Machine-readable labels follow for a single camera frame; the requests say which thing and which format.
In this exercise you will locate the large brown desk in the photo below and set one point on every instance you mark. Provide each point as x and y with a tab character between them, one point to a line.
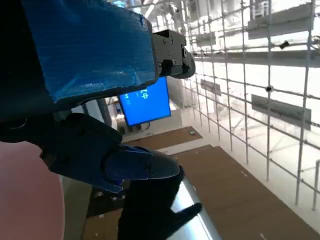
237	195

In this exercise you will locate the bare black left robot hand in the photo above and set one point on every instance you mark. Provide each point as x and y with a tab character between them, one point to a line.
87	50

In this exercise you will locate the small brown desk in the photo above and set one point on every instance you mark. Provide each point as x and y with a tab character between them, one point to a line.
172	137

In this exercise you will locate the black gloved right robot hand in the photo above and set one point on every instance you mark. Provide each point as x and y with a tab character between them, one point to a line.
145	212

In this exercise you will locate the blue monitor screen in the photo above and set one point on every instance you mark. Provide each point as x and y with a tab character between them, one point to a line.
150	105

